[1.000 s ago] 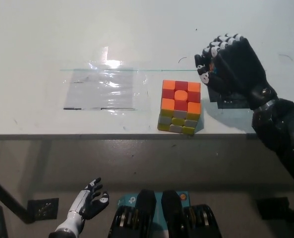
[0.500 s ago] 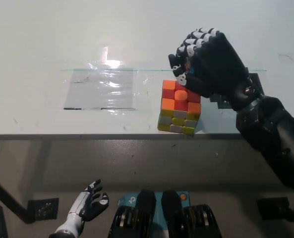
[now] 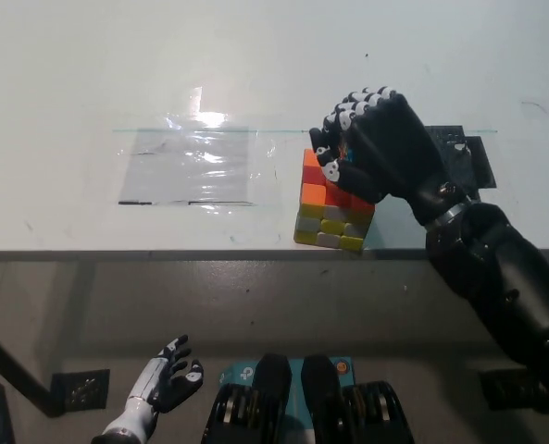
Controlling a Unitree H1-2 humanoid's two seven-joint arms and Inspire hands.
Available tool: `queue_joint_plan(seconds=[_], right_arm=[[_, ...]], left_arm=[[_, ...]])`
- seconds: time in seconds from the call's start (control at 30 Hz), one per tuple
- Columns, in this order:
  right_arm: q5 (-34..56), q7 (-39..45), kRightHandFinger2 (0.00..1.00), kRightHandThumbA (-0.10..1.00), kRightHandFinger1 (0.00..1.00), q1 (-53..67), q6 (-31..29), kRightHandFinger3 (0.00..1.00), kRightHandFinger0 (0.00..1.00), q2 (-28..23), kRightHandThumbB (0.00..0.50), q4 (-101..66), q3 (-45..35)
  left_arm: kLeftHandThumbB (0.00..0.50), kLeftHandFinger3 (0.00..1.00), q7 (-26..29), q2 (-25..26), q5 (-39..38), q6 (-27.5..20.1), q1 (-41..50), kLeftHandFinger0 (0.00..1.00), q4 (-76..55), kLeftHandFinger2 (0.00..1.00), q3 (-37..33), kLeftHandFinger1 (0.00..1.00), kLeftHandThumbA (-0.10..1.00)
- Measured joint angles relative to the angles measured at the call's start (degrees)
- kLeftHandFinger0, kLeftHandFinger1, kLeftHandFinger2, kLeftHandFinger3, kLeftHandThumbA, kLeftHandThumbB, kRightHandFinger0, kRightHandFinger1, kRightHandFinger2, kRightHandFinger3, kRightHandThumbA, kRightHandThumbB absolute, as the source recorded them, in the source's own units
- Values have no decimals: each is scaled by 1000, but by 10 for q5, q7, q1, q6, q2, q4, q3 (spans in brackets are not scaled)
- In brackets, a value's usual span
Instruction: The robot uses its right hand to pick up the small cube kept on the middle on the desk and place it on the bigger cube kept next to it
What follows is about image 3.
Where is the black diagonal table brace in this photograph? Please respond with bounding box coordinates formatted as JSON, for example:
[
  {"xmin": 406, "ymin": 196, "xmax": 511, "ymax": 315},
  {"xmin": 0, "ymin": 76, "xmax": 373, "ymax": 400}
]
[{"xmin": 0, "ymin": 321, "xmax": 65, "ymax": 420}]

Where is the big orange yellow puzzle cube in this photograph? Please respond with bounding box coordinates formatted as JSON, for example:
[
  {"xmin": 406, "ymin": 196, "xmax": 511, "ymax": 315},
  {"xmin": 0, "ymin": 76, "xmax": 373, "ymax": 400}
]
[{"xmin": 293, "ymin": 148, "xmax": 377, "ymax": 253}]

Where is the black and white right hand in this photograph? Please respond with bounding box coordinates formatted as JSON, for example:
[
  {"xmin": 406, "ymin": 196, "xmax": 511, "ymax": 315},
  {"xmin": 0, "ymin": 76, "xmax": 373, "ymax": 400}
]
[{"xmin": 308, "ymin": 86, "xmax": 470, "ymax": 228}]

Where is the black tape patch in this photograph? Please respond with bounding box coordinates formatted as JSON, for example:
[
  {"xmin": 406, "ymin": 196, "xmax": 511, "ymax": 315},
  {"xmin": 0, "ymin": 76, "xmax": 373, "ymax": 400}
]
[{"xmin": 424, "ymin": 125, "xmax": 496, "ymax": 201}]

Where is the clear plastic sheet patch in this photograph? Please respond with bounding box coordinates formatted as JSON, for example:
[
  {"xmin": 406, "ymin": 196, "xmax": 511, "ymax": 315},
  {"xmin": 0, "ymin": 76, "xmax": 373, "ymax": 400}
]
[{"xmin": 114, "ymin": 86, "xmax": 284, "ymax": 215}]

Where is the white and black left hand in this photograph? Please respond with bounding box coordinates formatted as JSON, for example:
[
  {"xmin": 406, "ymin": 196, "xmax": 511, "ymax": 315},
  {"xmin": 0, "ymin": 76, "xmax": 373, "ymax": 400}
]
[{"xmin": 126, "ymin": 334, "xmax": 206, "ymax": 414}]

